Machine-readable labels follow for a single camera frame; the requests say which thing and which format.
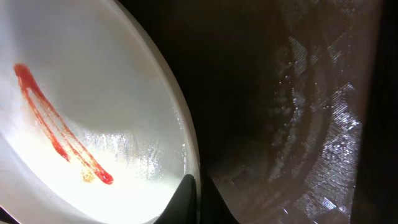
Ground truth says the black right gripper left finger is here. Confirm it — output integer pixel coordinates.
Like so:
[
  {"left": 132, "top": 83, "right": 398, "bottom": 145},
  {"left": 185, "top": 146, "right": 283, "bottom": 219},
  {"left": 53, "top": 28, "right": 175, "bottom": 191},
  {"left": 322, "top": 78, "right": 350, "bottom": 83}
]
[{"left": 154, "top": 174, "right": 197, "bottom": 224}]

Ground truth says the cream plate with ketchup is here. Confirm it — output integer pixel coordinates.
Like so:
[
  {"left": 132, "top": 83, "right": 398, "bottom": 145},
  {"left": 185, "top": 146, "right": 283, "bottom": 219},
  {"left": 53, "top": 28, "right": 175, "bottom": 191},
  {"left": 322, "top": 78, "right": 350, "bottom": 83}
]
[{"left": 1, "top": 0, "right": 199, "bottom": 223}]

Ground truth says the brown plastic tray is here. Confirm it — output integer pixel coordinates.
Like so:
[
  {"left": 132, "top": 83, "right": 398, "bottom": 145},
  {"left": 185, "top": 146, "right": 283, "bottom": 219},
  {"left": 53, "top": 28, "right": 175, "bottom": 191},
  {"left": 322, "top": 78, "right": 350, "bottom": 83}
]
[{"left": 123, "top": 0, "right": 397, "bottom": 223}]

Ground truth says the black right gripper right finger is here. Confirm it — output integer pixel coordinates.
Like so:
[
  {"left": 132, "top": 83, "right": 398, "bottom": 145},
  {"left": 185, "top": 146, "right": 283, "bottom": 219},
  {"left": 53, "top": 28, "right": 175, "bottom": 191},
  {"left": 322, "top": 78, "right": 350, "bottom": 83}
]
[{"left": 200, "top": 175, "right": 239, "bottom": 224}]

